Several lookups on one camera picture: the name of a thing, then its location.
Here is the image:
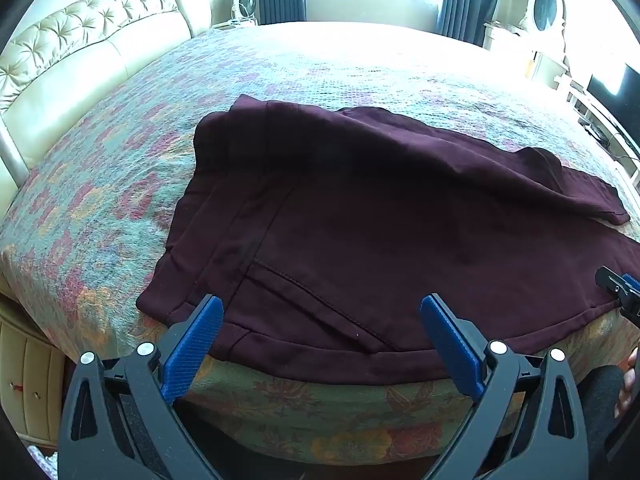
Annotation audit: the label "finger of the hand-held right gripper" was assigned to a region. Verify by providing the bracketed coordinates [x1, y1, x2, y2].
[594, 265, 640, 332]

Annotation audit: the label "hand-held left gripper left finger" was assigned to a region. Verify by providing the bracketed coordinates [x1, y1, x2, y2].
[57, 295, 225, 480]

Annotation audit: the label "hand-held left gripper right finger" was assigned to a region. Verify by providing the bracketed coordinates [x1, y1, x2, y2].
[420, 293, 591, 480]

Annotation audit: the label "maroon pants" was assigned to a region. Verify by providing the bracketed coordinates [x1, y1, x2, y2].
[136, 94, 640, 386]

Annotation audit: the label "person's right hand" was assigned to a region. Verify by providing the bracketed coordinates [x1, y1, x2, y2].
[614, 355, 633, 418]

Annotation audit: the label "person's dark clothing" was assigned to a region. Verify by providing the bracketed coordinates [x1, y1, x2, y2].
[579, 364, 627, 443]

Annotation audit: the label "cream nightstand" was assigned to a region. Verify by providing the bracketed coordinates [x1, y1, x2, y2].
[0, 305, 67, 445]

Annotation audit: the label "floral bed blanket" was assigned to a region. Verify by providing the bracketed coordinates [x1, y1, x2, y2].
[0, 22, 640, 467]

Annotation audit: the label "white vanity table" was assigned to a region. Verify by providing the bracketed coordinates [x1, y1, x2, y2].
[482, 20, 640, 183]

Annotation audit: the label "black screen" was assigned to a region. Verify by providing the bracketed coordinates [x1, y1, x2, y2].
[584, 62, 640, 147]

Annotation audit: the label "white vanity mirror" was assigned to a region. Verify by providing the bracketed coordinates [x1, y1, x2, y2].
[519, 0, 572, 57]

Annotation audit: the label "cream tufted headboard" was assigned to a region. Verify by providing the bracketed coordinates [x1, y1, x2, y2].
[0, 0, 217, 198]

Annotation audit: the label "white fan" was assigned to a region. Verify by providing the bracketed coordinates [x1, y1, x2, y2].
[232, 0, 261, 26]

